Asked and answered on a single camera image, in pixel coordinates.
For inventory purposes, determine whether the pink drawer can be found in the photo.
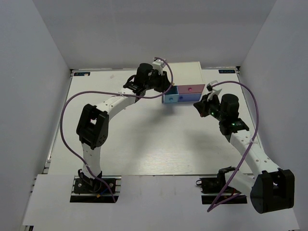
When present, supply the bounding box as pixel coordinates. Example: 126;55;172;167
177;84;205;94

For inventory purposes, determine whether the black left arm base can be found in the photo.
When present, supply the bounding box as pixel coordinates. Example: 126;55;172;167
70;176;121;204

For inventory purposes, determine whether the white drawer cabinet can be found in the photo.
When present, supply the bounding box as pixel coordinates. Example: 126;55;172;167
168;62;203;85

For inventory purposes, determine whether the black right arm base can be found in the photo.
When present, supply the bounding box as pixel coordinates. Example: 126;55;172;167
196;177;247;205

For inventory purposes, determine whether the light blue small drawer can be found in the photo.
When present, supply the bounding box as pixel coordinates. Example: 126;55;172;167
162;86;179;104

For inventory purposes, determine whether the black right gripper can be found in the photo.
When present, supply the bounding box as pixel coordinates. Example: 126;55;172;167
194;92;226;121

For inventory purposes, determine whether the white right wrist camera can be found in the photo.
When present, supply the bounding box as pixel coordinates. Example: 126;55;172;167
206;80;222;101

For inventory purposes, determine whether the blue wide drawer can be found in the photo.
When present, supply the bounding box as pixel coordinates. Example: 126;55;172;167
178;93;202;102

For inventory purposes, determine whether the left blue table label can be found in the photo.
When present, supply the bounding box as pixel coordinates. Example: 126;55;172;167
74;72;90;77

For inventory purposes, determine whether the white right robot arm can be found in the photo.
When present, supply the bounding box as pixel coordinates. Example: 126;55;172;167
194;94;295;214

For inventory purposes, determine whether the right blue table label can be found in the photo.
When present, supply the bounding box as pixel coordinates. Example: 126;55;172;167
218;69;236;74

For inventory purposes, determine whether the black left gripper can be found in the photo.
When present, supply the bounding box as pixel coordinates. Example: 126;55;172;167
144;69;173;93

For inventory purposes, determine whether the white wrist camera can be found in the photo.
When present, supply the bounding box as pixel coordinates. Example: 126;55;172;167
152;59;166;72
206;80;222;101

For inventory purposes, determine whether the blue table label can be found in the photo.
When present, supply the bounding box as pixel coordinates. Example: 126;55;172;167
218;69;236;74
74;72;90;77

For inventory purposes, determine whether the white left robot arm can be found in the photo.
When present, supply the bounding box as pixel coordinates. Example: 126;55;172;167
77;60;171;192

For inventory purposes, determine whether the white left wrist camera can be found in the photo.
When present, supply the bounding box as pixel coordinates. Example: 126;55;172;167
152;59;166;72

